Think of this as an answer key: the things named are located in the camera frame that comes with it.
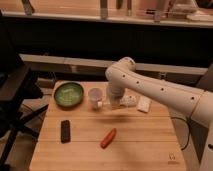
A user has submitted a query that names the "orange carrot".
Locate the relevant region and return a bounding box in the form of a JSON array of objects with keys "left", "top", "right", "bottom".
[{"left": 100, "top": 128, "right": 117, "bottom": 149}]

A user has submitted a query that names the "black stand left side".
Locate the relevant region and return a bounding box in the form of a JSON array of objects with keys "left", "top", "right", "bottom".
[{"left": 0, "top": 9, "right": 50, "bottom": 157}]

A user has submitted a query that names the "black cable right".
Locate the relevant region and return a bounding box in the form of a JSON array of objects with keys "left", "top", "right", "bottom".
[{"left": 171, "top": 116, "right": 192, "bottom": 151}]

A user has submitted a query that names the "white sponge block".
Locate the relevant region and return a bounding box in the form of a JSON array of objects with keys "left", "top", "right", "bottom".
[{"left": 137, "top": 96, "right": 151, "bottom": 113}]

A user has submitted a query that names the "green ceramic bowl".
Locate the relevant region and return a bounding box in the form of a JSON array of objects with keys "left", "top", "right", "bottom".
[{"left": 54, "top": 82, "right": 84, "bottom": 107}]

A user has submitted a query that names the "clear plastic cup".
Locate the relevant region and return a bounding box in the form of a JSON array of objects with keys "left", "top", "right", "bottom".
[{"left": 88, "top": 88, "right": 103, "bottom": 109}]

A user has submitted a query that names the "black remote control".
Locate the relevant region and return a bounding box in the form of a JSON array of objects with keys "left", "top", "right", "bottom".
[{"left": 61, "top": 120, "right": 71, "bottom": 143}]

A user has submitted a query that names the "long grey rail shelf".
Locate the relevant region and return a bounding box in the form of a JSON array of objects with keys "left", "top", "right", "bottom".
[{"left": 21, "top": 54, "right": 207, "bottom": 81}]

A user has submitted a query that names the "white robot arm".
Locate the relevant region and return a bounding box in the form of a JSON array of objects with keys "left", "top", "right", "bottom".
[{"left": 105, "top": 57, "right": 213, "bottom": 128}]

